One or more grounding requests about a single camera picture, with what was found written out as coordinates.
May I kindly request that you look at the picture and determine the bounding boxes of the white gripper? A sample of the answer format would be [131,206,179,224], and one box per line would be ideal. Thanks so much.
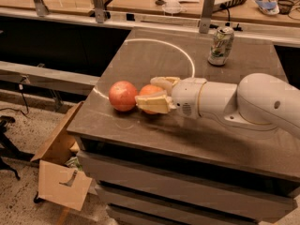
[135,77,207,119]

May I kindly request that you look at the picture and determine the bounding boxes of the orange fruit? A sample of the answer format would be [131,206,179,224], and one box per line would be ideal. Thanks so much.
[137,84,166,114]

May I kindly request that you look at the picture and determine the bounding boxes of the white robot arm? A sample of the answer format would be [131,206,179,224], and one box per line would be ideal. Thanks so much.
[135,73,300,138]

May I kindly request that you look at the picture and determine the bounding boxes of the red apple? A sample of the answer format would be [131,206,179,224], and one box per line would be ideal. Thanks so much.
[109,81,138,112]

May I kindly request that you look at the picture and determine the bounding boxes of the grey drawer cabinet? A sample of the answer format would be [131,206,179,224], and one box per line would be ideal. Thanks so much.
[68,29,300,225]

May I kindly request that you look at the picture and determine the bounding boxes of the green white soda can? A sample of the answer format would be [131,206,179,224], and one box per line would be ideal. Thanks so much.
[208,26,234,66]

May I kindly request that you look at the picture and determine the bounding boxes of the clear plastic cup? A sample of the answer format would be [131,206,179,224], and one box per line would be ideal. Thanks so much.
[162,1,183,15]

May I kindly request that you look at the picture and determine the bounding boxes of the white power strip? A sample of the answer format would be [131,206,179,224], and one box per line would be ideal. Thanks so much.
[213,0,247,12]

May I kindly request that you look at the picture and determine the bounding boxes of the white blue bowl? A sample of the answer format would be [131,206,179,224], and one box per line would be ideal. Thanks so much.
[256,1,279,16]

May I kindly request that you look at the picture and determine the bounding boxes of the open cardboard box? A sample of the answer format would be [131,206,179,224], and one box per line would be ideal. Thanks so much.
[31,102,92,211]

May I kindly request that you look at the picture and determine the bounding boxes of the black mesh cup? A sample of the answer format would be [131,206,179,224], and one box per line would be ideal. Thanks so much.
[277,0,294,15]

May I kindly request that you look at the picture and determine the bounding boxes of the black chair base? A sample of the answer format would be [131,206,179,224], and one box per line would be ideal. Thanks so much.
[0,116,34,180]

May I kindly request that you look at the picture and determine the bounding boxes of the metal bracket post right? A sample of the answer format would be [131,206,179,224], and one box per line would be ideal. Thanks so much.
[199,0,215,34]

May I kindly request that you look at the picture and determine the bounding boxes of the metal bracket post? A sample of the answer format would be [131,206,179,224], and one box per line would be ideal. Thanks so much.
[93,0,106,23]
[33,0,49,17]
[199,0,215,34]

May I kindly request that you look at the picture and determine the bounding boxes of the metal bracket post middle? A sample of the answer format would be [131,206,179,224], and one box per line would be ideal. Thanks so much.
[93,0,106,23]

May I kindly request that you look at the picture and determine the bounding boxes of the metal bracket post left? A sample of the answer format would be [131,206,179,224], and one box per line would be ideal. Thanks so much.
[33,0,49,17]

